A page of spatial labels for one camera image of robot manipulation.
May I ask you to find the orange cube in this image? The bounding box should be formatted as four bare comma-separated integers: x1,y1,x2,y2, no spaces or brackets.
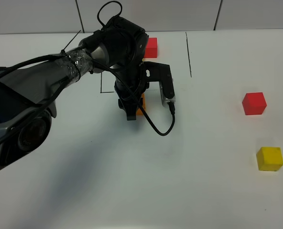
136,93,146,116

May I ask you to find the red template cube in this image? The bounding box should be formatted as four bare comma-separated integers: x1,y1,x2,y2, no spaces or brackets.
144,38,158,58

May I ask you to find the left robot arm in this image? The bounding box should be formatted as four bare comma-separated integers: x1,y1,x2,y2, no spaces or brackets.
0,16,148,170

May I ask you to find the black camera cable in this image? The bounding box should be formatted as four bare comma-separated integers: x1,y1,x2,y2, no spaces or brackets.
91,59,176,136

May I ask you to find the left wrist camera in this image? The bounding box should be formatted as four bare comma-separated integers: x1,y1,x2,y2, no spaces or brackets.
144,62,175,107

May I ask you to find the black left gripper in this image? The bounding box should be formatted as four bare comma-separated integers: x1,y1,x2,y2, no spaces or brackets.
114,62,149,121

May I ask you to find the yellow cube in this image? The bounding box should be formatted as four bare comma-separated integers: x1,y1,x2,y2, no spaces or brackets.
256,147,283,171

